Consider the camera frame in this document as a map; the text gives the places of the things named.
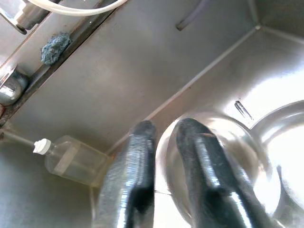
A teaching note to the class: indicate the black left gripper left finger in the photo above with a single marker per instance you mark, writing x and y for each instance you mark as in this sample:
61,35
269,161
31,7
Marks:
133,178

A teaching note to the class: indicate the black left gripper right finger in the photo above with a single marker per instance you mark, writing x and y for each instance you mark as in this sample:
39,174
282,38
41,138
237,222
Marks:
209,180

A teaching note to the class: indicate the small round steel bowl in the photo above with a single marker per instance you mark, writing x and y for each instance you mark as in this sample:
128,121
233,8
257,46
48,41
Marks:
228,133

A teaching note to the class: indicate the clear plastic bottle white cap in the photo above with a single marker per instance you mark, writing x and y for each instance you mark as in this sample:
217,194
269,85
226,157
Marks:
71,161

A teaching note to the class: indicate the blue grey scrubber pad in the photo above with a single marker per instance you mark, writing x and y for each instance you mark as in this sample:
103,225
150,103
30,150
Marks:
55,48

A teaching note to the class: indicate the white plastic tube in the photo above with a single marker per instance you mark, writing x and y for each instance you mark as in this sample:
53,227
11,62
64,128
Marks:
78,13

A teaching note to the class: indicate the chrome mixer tap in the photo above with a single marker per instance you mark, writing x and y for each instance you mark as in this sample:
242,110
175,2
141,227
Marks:
26,16

